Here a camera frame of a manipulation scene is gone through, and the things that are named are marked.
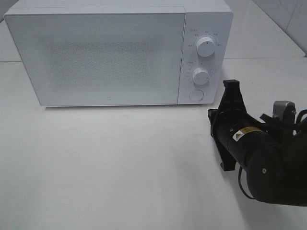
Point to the white microwave door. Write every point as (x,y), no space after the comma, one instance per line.
(95,60)

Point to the white microwave oven body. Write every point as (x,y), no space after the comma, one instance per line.
(202,18)

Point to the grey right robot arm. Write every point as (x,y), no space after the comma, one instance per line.
(288,187)

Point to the upper white power knob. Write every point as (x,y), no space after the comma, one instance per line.
(205,46)

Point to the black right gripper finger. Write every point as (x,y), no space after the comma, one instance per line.
(232,97)

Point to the white timer knob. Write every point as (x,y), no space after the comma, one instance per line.
(200,76)

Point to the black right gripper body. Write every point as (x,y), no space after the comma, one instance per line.
(242,139)

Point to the round white door button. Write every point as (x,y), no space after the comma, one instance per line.
(196,95)

